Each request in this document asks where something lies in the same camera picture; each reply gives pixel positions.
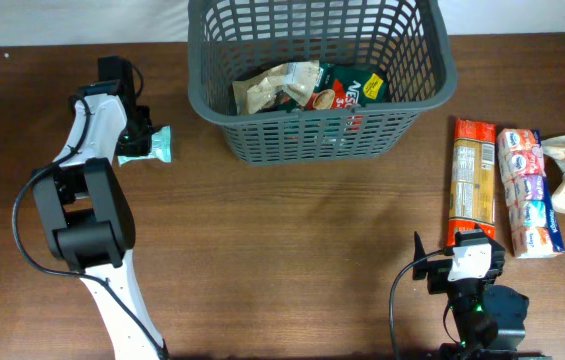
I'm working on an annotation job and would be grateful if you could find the mint green snack packet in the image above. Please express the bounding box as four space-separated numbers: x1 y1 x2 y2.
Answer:
117 126 172 166

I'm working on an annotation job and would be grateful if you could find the tissue multipack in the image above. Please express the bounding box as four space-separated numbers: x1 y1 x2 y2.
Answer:
496 128 565 258

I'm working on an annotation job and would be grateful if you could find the orange spaghetti packet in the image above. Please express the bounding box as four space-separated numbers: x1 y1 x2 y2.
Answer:
446 118 496 247

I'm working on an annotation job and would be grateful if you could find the beige paper pouch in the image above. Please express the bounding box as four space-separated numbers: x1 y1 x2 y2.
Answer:
232 60 320 115

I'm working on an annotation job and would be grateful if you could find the green coffee sachet bag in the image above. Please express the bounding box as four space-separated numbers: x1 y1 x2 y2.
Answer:
276 62 389 144

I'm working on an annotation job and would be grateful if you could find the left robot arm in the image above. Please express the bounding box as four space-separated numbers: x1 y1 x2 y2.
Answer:
24 56 169 359

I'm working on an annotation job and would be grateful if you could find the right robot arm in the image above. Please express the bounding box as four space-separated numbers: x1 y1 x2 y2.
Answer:
413 227 546 360

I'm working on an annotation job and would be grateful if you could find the grey plastic basket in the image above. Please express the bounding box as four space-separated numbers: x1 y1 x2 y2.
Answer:
188 0 457 165

